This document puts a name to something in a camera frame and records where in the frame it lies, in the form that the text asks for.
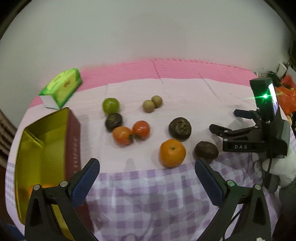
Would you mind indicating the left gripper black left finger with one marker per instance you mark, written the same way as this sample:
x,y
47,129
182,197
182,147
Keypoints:
x,y
41,222

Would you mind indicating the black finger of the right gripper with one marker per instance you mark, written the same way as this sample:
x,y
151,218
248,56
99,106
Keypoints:
x,y
247,114
224,132

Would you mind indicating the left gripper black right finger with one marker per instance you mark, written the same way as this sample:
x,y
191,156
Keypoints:
x,y
243,212

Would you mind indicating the orange-red tomato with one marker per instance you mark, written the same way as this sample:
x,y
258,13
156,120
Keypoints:
x,y
122,135

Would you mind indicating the large orange mandarin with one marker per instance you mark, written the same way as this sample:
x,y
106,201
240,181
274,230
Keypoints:
x,y
31,188

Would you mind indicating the white gloved right hand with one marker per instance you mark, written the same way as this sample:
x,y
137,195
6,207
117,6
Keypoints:
x,y
282,169

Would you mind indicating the orange plastic bag clutter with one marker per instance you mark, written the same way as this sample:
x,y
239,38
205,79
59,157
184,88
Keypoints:
x,y
284,82

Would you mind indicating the right tan longan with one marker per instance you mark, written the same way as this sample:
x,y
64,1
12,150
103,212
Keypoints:
x,y
157,100

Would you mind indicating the tan longan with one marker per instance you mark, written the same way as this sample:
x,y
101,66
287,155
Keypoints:
x,y
157,100
148,106

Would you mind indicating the pink purple checked tablecloth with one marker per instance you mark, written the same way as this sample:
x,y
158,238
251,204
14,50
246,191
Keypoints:
x,y
134,197

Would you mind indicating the red gold toffee tin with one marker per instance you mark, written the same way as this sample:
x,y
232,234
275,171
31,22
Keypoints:
x,y
49,153

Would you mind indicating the left tan longan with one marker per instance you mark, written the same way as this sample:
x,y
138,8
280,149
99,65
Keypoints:
x,y
148,106

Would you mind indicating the red tomato right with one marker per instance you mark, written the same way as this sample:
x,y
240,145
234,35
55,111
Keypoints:
x,y
141,130

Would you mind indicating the striped curtain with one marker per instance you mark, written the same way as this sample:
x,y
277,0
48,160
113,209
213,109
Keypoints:
x,y
7,134

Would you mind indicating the small dark passion fruit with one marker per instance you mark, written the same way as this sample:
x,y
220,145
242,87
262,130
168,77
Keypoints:
x,y
113,121

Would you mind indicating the green tomato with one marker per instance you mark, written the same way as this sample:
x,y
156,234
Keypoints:
x,y
110,105

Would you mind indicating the pink foam mat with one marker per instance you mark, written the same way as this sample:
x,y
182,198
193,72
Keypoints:
x,y
93,77

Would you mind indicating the green tissue pack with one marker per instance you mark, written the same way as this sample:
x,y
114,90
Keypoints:
x,y
58,91

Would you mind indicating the black camera with screen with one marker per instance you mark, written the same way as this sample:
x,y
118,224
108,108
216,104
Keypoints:
x,y
265,97

